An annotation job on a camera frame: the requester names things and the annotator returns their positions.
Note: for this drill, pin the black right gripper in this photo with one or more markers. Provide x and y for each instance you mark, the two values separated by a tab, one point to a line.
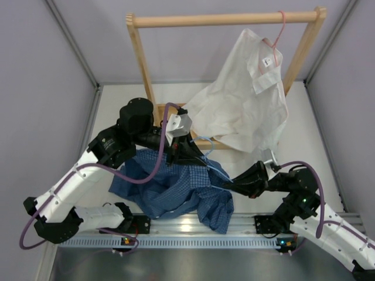
248	182

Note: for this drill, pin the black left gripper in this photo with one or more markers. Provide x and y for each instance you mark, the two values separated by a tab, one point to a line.
184	152

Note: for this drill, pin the blue wire hanger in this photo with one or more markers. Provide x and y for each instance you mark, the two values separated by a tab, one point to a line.
219	173

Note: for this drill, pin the blue checked shirt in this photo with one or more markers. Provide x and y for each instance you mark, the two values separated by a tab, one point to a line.
177	190

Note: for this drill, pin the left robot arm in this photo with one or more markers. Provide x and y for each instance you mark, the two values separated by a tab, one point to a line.
56	217

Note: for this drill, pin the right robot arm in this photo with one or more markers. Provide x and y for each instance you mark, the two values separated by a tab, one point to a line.
305	212

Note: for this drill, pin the white shirt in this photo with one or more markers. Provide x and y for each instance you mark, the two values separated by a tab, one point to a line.
245	107

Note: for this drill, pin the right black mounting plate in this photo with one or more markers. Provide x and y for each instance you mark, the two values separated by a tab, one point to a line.
266	224

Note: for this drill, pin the black mounting plate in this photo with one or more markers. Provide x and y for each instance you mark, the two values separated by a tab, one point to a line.
266	224
137	224

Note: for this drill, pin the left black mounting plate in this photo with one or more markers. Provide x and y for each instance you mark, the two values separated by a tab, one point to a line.
137	224

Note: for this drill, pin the wooden clothes rack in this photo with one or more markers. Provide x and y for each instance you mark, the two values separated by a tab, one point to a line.
314	21

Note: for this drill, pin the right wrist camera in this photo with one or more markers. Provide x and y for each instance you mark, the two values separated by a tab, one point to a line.
269	156

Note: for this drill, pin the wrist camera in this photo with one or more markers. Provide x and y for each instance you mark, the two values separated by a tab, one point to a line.
269	156
177	126

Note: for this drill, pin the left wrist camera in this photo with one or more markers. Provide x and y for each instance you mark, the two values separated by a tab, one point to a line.
177	126

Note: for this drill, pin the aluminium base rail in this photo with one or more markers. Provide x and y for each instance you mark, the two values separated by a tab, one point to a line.
189	226

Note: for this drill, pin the slotted cable duct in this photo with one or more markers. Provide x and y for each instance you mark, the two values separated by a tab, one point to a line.
222	242

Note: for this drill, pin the left aluminium frame post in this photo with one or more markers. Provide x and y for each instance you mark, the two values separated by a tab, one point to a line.
63	26

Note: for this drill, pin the aluminium frame post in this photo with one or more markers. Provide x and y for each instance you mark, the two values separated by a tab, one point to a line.
333	35
63	26

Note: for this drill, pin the pink wire hanger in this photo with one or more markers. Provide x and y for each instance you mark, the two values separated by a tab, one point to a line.
276	38

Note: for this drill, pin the right aluminium frame post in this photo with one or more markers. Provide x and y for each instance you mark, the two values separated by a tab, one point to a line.
333	35

